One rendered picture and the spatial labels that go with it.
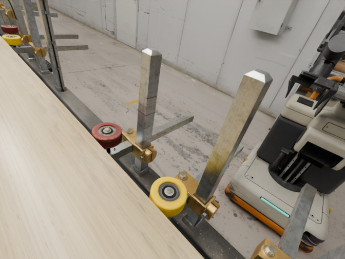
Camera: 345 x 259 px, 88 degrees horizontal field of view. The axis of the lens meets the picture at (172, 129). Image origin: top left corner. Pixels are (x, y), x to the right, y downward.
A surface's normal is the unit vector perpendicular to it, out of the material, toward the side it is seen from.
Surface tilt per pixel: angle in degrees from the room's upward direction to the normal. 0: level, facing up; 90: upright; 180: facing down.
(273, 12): 90
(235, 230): 0
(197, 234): 0
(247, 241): 0
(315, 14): 90
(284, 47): 90
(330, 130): 98
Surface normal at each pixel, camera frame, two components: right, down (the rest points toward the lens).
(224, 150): -0.69, 0.33
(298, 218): 0.17, -0.79
